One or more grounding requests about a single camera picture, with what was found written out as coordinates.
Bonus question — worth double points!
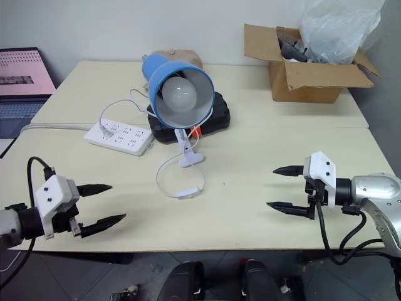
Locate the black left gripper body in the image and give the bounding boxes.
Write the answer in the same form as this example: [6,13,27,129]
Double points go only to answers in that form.
[51,203,84,238]

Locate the white lamp cord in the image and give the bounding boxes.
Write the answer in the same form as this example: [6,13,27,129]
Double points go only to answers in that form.
[99,88,214,201]

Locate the grey caster wheel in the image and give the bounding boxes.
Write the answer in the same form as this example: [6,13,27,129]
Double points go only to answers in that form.
[110,283,140,301]
[279,275,299,295]

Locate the brown cardboard box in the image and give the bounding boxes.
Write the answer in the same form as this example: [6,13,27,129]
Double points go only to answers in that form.
[243,23,382,104]

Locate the dark grey foam pieces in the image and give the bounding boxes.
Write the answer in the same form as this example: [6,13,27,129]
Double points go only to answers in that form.
[276,27,311,63]

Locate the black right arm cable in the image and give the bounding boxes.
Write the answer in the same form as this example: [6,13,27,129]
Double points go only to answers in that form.
[315,200,385,266]

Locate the white inline cord switch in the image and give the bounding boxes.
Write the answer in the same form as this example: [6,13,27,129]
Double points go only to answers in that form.
[175,188,199,201]

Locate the blue clip desk lamp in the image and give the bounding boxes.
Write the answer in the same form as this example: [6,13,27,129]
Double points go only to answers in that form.
[141,53,216,169]

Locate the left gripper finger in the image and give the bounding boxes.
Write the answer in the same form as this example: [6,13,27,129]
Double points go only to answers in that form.
[80,213,127,238]
[76,184,113,198]

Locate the laptop with pink screen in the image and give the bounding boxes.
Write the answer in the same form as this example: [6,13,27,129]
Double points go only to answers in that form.
[0,47,58,159]

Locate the black plastic tool case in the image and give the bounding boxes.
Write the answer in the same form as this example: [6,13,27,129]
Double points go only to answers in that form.
[146,91,232,145]

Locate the white frosted light bulb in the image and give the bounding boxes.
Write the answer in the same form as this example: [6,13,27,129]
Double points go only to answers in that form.
[161,76,199,112]

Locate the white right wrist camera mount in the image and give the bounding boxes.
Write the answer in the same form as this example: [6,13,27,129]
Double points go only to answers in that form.
[303,150,337,209]

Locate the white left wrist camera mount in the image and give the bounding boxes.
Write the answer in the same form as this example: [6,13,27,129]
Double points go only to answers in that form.
[33,175,81,241]

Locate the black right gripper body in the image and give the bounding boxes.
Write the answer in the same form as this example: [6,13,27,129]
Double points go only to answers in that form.
[304,178,328,221]

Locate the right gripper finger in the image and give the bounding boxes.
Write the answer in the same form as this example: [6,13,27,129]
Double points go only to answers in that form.
[273,164,306,177]
[266,201,310,218]

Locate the dark rounded shape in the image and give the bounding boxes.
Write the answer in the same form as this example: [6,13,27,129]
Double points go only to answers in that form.
[240,257,282,301]
[164,260,206,301]

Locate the clear plastic bag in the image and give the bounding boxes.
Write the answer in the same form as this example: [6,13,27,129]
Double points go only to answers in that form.
[300,0,387,66]

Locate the grey power strip cable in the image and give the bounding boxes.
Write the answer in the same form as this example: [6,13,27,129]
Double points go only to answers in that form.
[19,122,95,137]

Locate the white power strip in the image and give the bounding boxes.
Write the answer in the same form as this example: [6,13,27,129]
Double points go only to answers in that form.
[83,118,155,157]

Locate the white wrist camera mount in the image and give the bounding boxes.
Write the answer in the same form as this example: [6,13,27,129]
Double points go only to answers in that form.
[33,175,81,241]
[303,150,337,209]

